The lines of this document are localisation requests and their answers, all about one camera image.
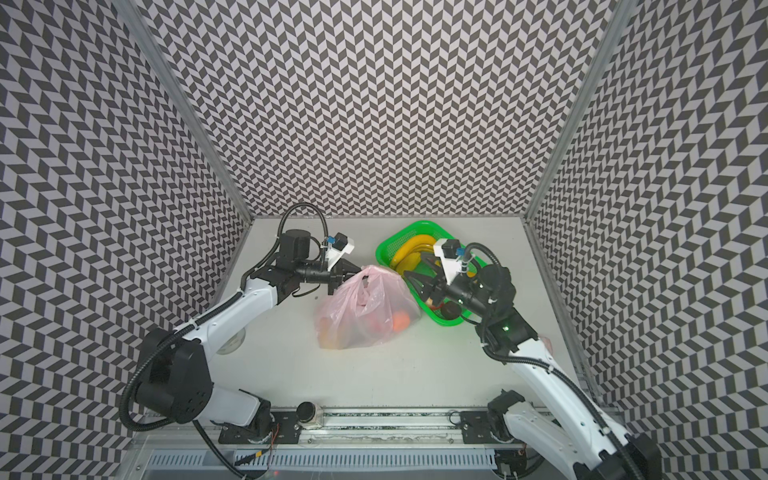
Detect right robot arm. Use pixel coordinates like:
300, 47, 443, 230
405, 253, 662, 479

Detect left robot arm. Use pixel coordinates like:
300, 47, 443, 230
119, 229, 360, 441

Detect pink object near wall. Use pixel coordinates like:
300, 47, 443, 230
538, 336, 554, 356

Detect large orange fake orange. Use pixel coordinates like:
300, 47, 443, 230
392, 311, 411, 333

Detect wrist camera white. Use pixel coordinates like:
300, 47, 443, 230
324, 232, 355, 271
433, 238, 469, 285

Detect clear tape roll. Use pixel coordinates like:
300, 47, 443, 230
217, 329, 246, 355

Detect pink plastic bag peach print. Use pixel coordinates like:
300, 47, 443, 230
314, 265, 423, 350

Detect aluminium front rail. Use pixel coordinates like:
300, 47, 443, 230
143, 406, 625, 451

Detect yellow fake banana bunch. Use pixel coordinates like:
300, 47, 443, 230
390, 234, 436, 275

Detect black knob on rail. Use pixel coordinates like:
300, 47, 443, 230
295, 401, 318, 424

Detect green plastic basket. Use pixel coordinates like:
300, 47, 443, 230
375, 220, 487, 327

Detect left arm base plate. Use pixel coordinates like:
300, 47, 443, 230
218, 397, 302, 446

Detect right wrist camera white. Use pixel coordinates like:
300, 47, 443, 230
433, 238, 469, 285

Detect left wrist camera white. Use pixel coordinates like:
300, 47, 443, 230
324, 232, 355, 271

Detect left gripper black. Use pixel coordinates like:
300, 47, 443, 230
297, 259, 371, 296

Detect dark fake plum right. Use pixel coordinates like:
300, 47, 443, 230
440, 302, 463, 321

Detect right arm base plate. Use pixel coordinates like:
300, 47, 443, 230
458, 390, 525, 444

